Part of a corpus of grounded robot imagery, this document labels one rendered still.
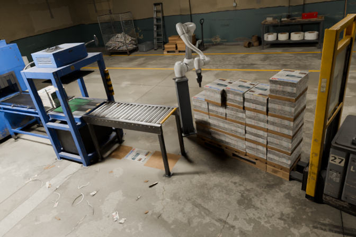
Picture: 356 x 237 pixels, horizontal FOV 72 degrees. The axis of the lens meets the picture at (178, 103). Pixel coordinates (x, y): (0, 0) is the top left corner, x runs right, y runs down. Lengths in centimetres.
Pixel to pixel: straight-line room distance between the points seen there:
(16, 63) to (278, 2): 792
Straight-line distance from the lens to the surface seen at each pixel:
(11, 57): 596
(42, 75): 377
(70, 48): 391
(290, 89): 279
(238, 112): 322
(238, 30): 993
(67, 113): 374
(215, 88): 324
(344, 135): 290
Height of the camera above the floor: 230
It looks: 25 degrees down
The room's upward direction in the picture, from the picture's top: 9 degrees counter-clockwise
